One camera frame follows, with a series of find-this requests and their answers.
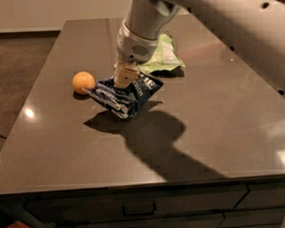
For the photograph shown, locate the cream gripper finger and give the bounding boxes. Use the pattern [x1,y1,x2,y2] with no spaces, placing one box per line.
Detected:
[113,59,140,88]

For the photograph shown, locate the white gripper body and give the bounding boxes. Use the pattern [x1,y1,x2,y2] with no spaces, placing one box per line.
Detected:
[116,20,160,64]

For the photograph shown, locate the blue chip bag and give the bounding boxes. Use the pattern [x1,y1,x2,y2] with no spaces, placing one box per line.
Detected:
[83,72,163,119]

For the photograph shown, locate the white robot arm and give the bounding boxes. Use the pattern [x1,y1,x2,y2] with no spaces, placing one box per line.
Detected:
[114,0,285,98]

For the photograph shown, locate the green chip bag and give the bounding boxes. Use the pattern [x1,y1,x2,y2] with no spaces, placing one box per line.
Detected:
[139,34,185,73]

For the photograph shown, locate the orange fruit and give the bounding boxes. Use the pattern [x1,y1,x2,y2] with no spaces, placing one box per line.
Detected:
[72,72,96,95]

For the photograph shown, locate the dark right drawer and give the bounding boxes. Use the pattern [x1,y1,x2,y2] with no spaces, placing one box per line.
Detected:
[236,182,285,209]

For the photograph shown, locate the dark drawer with handle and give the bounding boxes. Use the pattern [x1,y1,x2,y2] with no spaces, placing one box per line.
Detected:
[25,185,248,223]

